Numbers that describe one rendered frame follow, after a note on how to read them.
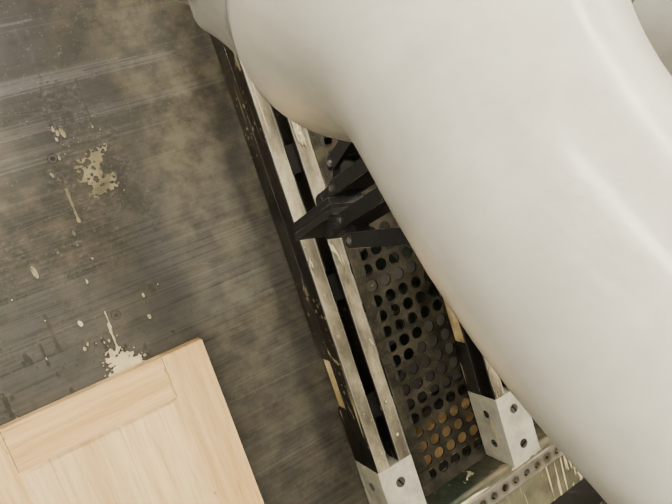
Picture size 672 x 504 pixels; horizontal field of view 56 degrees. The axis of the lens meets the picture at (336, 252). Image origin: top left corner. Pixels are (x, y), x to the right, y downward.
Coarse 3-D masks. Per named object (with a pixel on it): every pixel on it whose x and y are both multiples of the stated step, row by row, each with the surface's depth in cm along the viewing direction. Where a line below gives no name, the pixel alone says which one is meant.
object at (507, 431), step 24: (480, 360) 101; (480, 384) 104; (504, 384) 105; (480, 408) 106; (504, 408) 103; (480, 432) 109; (504, 432) 103; (528, 432) 105; (504, 456) 106; (528, 456) 106
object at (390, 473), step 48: (240, 96) 84; (288, 144) 86; (288, 192) 84; (288, 240) 88; (336, 240) 87; (336, 288) 88; (336, 336) 88; (384, 384) 92; (384, 432) 94; (384, 480) 92
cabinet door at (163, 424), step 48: (96, 384) 79; (144, 384) 81; (192, 384) 84; (0, 432) 74; (48, 432) 76; (96, 432) 79; (144, 432) 82; (192, 432) 84; (0, 480) 74; (48, 480) 76; (96, 480) 79; (144, 480) 82; (192, 480) 85; (240, 480) 88
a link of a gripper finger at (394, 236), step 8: (352, 232) 47; (360, 232) 46; (368, 232) 45; (376, 232) 44; (384, 232) 43; (392, 232) 43; (400, 232) 42; (352, 240) 47; (360, 240) 46; (368, 240) 45; (376, 240) 44; (384, 240) 44; (392, 240) 43; (400, 240) 42
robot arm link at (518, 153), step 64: (192, 0) 16; (256, 0) 13; (320, 0) 13; (384, 0) 12; (448, 0) 11; (512, 0) 11; (576, 0) 11; (256, 64) 15; (320, 64) 13; (384, 64) 12; (448, 64) 11; (512, 64) 10; (576, 64) 10; (640, 64) 10; (320, 128) 17; (384, 128) 12; (448, 128) 11; (512, 128) 10; (576, 128) 10; (640, 128) 10; (384, 192) 13; (448, 192) 11; (512, 192) 10; (576, 192) 9; (640, 192) 9; (448, 256) 11; (512, 256) 10; (576, 256) 9; (640, 256) 9; (512, 320) 10; (576, 320) 9; (640, 320) 9; (512, 384) 11; (576, 384) 10; (640, 384) 9; (576, 448) 10; (640, 448) 9
